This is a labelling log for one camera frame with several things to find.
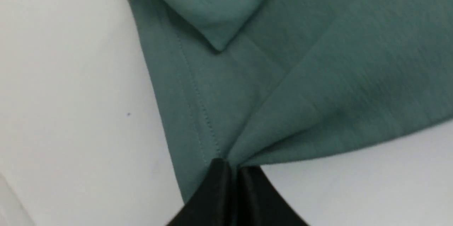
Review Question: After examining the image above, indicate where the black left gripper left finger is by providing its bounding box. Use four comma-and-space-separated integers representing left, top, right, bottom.
168, 159, 233, 226

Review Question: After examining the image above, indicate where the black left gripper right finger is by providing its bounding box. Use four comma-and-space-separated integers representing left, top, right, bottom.
237, 166, 308, 226

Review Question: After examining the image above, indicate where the green long sleeve shirt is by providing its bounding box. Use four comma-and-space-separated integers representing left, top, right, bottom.
128, 0, 453, 202

